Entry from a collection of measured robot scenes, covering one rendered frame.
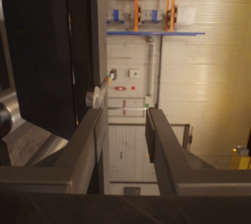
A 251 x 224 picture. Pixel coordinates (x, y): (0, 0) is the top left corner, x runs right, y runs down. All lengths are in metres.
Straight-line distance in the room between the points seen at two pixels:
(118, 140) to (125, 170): 2.16
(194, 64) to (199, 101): 2.11
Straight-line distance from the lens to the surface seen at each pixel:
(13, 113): 0.53
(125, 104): 9.80
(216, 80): 10.64
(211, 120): 11.30
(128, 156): 11.32
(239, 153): 8.10
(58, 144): 0.88
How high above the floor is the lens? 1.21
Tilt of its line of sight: 1 degrees down
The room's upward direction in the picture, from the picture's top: 91 degrees clockwise
